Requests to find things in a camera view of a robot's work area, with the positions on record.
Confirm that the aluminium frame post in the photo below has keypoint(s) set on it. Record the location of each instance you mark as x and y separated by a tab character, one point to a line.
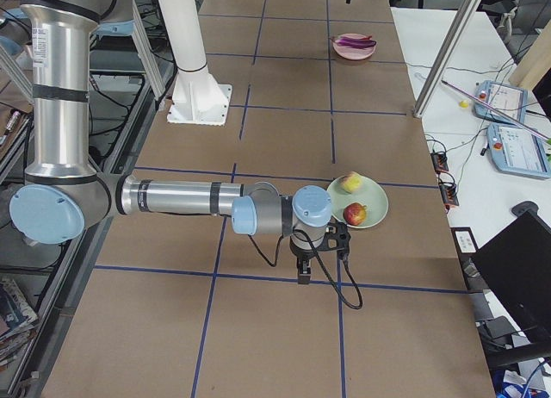
459	24

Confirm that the purple eggplant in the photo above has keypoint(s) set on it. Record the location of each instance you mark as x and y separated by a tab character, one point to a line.
361	43

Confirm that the stack of books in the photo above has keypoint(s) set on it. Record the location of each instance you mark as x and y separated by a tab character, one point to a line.
18	320

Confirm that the blue teach pendant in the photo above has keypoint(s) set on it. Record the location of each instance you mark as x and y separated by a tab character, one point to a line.
515	151
508	99

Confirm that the green pink peach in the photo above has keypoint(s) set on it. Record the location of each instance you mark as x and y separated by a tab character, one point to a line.
350	183

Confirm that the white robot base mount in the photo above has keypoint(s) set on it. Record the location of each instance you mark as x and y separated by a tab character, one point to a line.
197	97

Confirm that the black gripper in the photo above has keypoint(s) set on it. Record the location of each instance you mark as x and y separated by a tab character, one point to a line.
302	257

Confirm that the blue teach pendant far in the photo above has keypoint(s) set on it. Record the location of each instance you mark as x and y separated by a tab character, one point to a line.
508	99

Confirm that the red yellow pomegranate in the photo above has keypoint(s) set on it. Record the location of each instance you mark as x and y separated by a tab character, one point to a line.
355	214

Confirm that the black monitor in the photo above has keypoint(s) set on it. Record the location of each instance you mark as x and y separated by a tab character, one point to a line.
515	264

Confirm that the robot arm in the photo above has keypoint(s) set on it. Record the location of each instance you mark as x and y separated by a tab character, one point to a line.
63	194

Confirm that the pink plate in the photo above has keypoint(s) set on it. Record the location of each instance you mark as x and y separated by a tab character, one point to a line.
352	53

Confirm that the green plate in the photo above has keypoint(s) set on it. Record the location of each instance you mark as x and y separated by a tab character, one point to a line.
370	194

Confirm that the blue teach pendant near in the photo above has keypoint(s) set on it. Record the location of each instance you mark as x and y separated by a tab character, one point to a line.
515	151

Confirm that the orange circuit board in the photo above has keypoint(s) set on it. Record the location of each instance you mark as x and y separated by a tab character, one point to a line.
446	182

